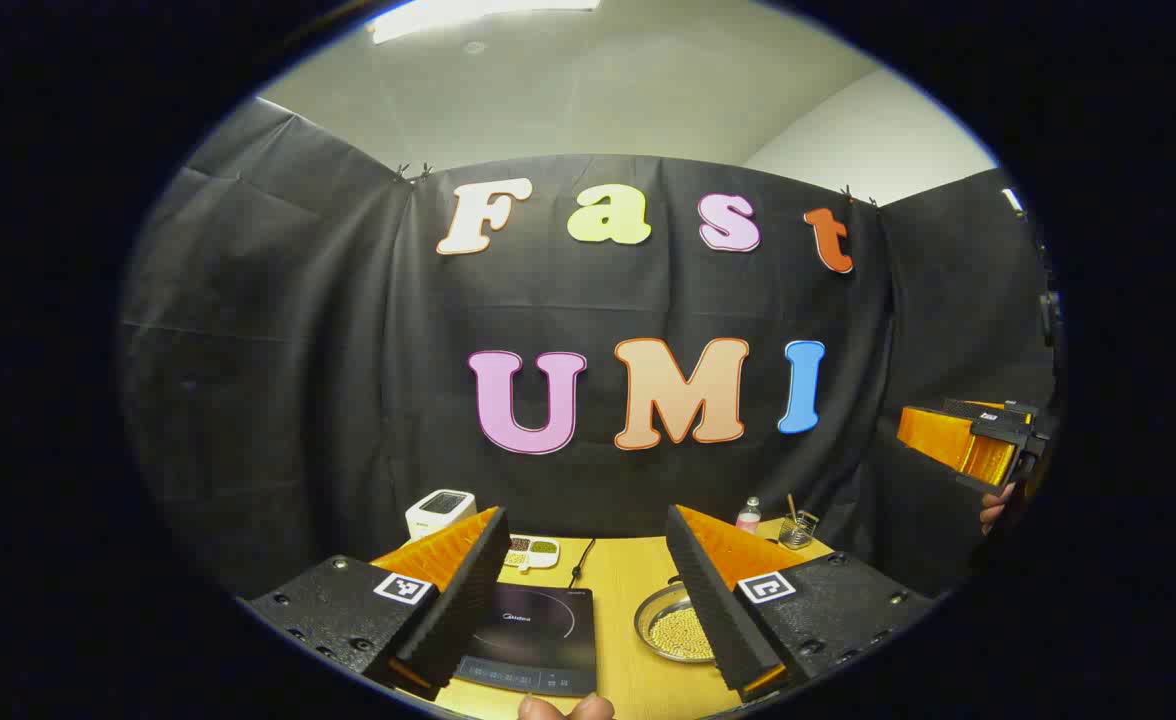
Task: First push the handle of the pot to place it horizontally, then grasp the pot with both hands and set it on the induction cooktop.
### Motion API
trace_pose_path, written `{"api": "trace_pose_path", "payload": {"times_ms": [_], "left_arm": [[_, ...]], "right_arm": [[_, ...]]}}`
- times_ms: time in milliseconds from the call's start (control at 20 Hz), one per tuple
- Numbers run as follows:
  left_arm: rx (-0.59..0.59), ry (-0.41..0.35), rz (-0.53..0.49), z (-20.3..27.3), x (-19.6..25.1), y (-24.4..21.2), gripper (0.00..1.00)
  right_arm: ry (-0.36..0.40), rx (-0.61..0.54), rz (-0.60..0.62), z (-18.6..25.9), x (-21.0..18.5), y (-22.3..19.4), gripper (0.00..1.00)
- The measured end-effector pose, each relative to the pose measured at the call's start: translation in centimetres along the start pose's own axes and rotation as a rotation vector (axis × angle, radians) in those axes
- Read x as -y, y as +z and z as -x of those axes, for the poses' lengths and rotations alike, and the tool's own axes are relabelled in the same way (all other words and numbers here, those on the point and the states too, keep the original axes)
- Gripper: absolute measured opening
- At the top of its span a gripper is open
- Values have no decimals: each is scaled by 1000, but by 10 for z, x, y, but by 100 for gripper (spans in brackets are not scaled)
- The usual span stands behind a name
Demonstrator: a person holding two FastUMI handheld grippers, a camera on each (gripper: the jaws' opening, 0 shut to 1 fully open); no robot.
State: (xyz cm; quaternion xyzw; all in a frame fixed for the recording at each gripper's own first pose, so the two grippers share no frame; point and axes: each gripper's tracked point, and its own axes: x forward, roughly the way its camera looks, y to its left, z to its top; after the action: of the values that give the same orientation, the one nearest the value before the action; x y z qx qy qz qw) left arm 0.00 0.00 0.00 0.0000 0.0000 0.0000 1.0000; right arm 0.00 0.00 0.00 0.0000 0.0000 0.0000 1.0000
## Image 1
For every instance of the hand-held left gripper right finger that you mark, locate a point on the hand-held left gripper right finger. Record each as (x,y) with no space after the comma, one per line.
(713,610)

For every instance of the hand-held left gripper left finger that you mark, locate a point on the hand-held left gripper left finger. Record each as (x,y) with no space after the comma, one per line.
(468,610)

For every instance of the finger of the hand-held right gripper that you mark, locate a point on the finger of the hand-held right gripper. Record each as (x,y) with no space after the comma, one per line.
(990,462)
(933,430)

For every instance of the pile of soybeans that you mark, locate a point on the pile of soybeans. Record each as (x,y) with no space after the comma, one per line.
(683,635)

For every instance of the stainless steel pot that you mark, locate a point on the stainless steel pot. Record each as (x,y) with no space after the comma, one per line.
(646,620)

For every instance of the black induction cooktop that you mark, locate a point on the black induction cooktop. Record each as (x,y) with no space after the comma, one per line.
(538,630)

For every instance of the white divided dish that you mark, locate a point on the white divided dish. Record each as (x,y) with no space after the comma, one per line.
(538,560)

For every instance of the clear bottle with pink label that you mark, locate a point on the clear bottle with pink label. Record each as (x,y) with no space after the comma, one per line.
(748,520)

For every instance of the small white appliance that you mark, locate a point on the small white appliance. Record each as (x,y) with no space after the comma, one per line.
(438,515)

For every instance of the ceiling light panel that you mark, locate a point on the ceiling light panel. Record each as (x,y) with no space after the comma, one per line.
(468,14)

